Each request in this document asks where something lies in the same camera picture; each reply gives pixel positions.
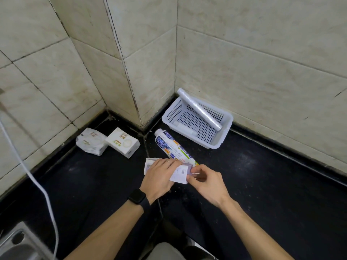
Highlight person's left hand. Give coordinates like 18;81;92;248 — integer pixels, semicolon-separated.
139;158;184;205

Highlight stainless steel sink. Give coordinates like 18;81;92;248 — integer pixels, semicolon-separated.
0;221;55;260

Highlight clear plastic wrap roll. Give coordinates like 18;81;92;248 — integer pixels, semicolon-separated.
176;88;223;132

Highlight person's right forearm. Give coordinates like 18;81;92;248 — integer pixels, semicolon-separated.
219;197;295;260

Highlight white cable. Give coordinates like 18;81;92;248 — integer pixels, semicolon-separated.
0;119;59;260

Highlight person's left forearm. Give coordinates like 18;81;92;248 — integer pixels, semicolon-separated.
64;199;145;260

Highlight person's right hand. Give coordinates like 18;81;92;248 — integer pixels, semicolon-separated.
186;164;231;209

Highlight white paper carton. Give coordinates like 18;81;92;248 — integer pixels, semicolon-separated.
144;157;193;185

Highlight person's grey trousers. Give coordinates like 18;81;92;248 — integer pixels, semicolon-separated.
146;240;218;260

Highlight black smartwatch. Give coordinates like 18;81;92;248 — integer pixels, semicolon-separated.
127;188;151;214

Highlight white perforated plastic basket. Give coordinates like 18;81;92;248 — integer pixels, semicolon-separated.
162;94;234;150

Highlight white printed toothpaste tube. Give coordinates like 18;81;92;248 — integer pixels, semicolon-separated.
154;128;200;168

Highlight white soft tissue pack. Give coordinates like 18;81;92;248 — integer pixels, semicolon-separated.
76;128;108;157
105;127;141;159

